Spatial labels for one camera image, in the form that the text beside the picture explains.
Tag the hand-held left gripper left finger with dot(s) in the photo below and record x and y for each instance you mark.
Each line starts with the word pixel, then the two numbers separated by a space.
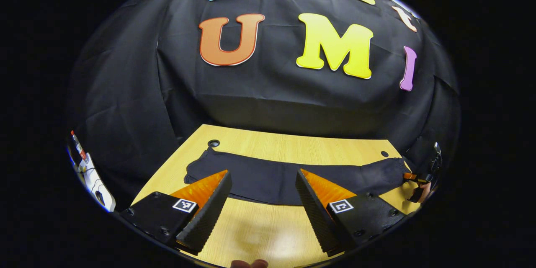
pixel 209 217

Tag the black backdrop cloth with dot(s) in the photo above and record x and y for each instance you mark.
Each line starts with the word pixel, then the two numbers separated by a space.
pixel 272 92

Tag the red and white tool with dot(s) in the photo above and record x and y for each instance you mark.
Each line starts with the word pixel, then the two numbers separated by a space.
pixel 78 144

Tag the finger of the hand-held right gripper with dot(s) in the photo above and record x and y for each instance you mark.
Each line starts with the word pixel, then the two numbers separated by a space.
pixel 411 176

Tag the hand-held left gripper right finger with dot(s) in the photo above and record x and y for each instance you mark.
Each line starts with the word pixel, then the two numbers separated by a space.
pixel 314 213

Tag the black jeans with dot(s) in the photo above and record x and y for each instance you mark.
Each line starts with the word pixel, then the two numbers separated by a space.
pixel 268 180

